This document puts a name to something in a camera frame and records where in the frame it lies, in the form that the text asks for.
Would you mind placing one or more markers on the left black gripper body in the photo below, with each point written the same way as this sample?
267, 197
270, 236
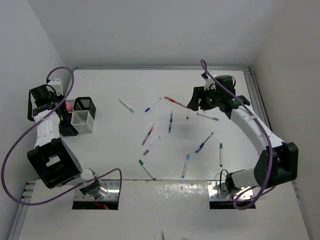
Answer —
54, 98

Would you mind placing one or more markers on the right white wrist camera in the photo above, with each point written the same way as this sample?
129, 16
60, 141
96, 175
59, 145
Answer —
209, 82

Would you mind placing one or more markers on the green cap white marker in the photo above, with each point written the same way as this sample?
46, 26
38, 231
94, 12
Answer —
221, 154

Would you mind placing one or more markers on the mint cap white marker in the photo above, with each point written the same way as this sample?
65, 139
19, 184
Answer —
126, 105

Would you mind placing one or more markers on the black and white pen organizer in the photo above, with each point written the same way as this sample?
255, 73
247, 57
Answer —
83, 117

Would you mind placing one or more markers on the purple cap white marker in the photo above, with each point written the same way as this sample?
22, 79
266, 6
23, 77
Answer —
152, 105

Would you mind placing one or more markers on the crimson clear pen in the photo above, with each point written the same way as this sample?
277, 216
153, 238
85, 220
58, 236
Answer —
148, 134

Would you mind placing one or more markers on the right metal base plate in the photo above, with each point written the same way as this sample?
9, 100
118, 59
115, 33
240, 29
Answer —
217, 193

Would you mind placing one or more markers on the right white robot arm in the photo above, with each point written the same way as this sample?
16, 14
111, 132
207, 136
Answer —
278, 160

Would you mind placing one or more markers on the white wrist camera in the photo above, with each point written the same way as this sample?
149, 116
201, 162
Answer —
56, 85
209, 82

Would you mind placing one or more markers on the grey tip white marker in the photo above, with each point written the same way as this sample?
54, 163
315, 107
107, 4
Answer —
151, 146

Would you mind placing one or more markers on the blue clear pen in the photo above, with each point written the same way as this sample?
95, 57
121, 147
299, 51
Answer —
170, 121

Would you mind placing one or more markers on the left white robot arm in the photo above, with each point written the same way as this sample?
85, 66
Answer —
56, 118

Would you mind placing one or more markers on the pink glitter bottle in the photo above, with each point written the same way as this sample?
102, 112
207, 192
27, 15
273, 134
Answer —
68, 106

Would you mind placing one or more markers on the teal cap white marker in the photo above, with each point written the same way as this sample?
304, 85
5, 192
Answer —
146, 169

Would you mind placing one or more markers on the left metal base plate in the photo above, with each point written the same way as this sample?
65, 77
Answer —
105, 190

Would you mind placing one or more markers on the grey cap white marker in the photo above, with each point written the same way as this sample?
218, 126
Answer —
207, 116

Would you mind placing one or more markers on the purple cap black highlighter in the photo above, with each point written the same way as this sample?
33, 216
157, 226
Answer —
68, 118

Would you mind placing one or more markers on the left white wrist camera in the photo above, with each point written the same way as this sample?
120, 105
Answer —
56, 85

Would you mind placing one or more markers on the red gel pen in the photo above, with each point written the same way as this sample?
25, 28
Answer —
174, 101

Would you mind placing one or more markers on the dark red cap marker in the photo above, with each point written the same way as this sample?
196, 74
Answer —
188, 114

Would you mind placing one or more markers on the dark blue pen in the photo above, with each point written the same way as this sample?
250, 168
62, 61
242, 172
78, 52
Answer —
202, 144

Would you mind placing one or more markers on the metal base plate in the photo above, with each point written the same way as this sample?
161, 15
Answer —
105, 190
217, 193

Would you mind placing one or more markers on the light blue cap marker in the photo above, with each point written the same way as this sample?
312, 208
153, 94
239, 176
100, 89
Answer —
185, 166

